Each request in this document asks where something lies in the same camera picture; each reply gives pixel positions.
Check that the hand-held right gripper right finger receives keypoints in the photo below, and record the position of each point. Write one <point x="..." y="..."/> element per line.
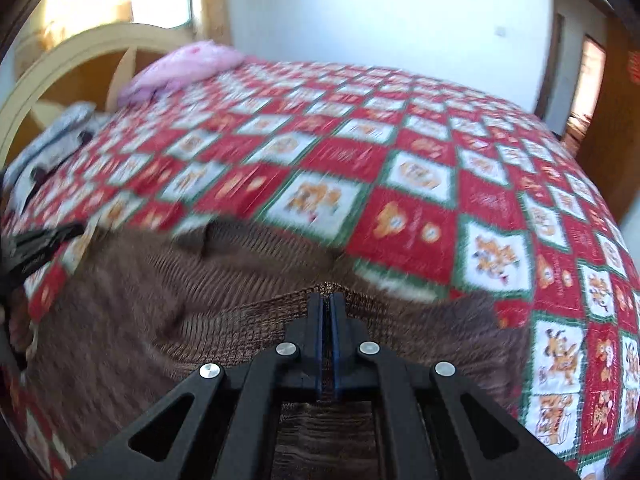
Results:
<point x="336" y="360"/>

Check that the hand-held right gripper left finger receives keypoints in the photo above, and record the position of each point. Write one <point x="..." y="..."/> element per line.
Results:
<point x="321" y="360"/>

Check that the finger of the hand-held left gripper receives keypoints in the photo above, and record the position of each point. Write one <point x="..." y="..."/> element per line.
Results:
<point x="60" y="234"/>

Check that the brown knit sweater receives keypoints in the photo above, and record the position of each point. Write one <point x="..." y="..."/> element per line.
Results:
<point x="150" y="320"/>

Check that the grey patterned pillow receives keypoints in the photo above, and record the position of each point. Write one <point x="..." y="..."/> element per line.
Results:
<point x="45" y="155"/>

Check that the blue floral pillow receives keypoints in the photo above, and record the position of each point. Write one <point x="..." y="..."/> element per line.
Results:
<point x="75" y="115"/>

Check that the cream wooden headboard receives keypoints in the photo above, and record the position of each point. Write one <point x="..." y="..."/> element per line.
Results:
<point x="75" y="50"/>

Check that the red checked printed bedsheet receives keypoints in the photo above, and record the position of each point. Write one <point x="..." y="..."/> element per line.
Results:
<point x="400" y="160"/>

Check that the pink pillow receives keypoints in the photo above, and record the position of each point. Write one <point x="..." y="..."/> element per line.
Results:
<point x="185" y="65"/>

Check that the wide yellow curtain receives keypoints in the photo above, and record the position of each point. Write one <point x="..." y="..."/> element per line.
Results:
<point x="75" y="15"/>

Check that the narrow yellow curtain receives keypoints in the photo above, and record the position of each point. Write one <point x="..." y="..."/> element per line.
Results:
<point x="215" y="5"/>

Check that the brown wooden door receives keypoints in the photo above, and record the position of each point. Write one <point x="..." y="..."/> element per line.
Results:
<point x="610" y="160"/>

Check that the red paper door decoration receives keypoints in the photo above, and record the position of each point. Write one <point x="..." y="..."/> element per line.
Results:
<point x="634" y="70"/>

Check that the brown door frame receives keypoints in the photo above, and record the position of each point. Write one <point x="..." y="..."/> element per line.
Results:
<point x="550" y="70"/>

